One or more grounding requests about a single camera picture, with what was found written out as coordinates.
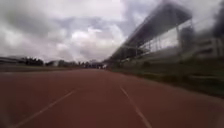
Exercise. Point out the red running track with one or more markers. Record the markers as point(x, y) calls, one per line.
point(93, 96)

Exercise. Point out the grandstand building with roof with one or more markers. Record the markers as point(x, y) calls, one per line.
point(160, 36)

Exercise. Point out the grass field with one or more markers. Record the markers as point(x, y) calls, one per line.
point(26, 69)

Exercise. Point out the row of trees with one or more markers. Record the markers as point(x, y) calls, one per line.
point(31, 61)

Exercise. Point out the grass strip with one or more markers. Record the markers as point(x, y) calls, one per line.
point(186, 78)

